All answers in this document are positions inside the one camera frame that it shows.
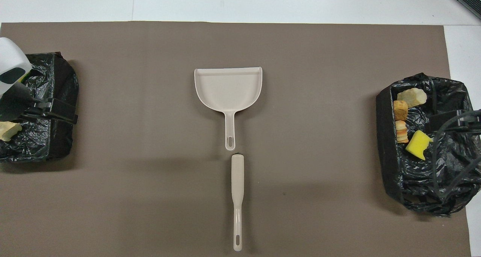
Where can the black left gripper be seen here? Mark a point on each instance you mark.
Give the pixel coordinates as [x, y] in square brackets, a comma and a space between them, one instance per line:
[13, 103]

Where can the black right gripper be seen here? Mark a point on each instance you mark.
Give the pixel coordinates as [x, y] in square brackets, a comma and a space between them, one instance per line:
[471, 121]

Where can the notched yellow sponge piece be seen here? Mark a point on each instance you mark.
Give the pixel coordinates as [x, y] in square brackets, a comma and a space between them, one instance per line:
[417, 144]

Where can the large beige bread chunk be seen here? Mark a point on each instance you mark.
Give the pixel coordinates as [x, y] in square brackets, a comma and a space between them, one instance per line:
[411, 97]

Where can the small beige bread chunk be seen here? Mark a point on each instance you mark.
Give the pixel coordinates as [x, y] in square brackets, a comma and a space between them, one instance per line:
[401, 132]

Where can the brown bread roll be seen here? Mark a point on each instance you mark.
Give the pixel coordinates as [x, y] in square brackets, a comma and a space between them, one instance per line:
[400, 110]

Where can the beige torn bread chunk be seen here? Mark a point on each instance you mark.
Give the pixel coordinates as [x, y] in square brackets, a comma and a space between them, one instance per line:
[8, 130]

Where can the beige plastic dustpan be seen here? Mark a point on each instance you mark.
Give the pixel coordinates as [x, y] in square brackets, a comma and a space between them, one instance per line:
[229, 88]

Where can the beige hand brush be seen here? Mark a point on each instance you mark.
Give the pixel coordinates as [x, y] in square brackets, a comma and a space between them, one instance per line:
[237, 182]

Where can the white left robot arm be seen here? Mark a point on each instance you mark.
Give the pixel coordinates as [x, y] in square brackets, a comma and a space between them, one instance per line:
[11, 61]

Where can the bin with black bag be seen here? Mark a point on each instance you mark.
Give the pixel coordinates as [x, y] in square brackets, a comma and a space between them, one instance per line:
[56, 76]
[417, 182]

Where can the brown paper mat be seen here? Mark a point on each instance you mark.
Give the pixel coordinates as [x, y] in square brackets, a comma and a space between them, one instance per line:
[150, 61]

